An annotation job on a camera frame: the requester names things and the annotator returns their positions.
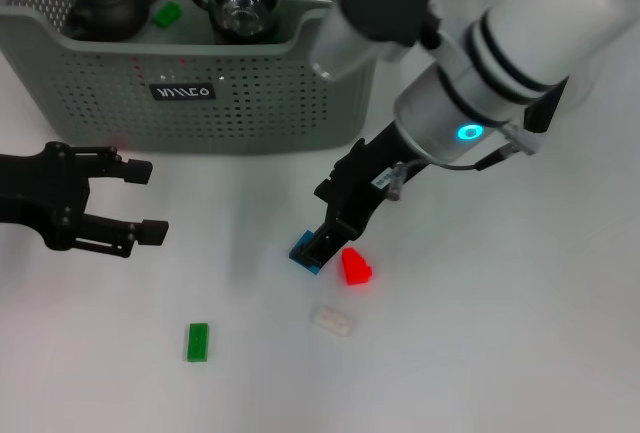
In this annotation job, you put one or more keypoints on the blue square building block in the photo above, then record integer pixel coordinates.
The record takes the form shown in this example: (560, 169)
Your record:
(298, 245)

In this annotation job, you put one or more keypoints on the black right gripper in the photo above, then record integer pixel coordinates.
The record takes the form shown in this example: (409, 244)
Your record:
(365, 178)

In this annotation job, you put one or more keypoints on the grey perforated storage bin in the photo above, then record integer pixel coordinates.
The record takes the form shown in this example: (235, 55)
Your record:
(250, 103)

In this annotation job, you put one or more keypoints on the green building block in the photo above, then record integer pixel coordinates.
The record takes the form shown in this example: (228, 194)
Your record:
(198, 342)
(167, 14)

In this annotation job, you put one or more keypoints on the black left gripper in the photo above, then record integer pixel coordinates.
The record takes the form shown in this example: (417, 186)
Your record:
(45, 193)

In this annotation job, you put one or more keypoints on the bright red slope block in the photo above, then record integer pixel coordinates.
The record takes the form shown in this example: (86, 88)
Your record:
(356, 267)

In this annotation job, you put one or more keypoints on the dark clay teapot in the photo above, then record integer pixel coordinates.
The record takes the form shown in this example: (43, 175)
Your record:
(112, 8)

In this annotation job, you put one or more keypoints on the white flat plate block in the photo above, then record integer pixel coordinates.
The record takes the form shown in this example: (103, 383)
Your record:
(332, 321)

